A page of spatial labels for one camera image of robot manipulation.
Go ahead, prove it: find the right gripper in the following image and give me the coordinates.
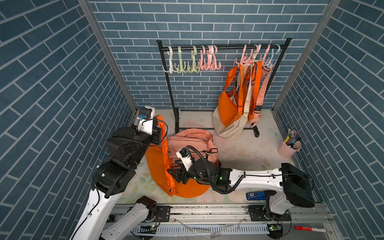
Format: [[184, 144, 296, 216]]
[[168, 159, 214, 186]]

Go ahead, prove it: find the orange sling bag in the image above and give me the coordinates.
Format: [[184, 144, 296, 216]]
[[145, 114, 211, 199], [218, 62, 266, 127]]

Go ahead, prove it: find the pink sling bag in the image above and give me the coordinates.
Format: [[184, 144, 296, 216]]
[[248, 62, 274, 128], [167, 129, 219, 168]]

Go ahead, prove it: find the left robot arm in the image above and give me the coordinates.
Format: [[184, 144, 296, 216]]
[[71, 121, 166, 240]]

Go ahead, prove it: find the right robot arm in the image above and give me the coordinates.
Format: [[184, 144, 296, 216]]
[[167, 146, 315, 220]]

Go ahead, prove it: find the beige sling bag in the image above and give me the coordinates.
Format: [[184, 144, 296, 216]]
[[213, 66, 255, 141]]

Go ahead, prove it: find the green plastic hook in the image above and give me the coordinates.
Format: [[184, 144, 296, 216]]
[[188, 46, 201, 73], [175, 46, 188, 74]]

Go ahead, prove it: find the white plastic hook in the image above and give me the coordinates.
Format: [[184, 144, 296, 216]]
[[163, 46, 175, 74]]

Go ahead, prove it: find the blue black stapler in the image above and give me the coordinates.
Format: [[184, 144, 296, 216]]
[[246, 192, 267, 201]]

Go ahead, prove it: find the pink pen cup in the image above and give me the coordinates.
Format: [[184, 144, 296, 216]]
[[277, 129, 302, 159]]

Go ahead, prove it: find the red white marker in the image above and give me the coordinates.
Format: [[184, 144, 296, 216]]
[[294, 226, 327, 233]]

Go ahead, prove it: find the black clothes rack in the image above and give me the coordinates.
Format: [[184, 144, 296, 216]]
[[156, 38, 293, 138]]

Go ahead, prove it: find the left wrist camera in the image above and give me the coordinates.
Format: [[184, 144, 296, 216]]
[[134, 106, 155, 135]]

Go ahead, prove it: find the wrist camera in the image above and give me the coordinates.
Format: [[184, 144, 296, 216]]
[[175, 148, 195, 171], [134, 106, 155, 135]]

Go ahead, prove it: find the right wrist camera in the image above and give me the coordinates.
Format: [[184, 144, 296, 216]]
[[175, 148, 195, 171]]

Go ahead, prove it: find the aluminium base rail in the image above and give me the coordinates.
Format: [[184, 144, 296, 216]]
[[105, 204, 342, 240]]

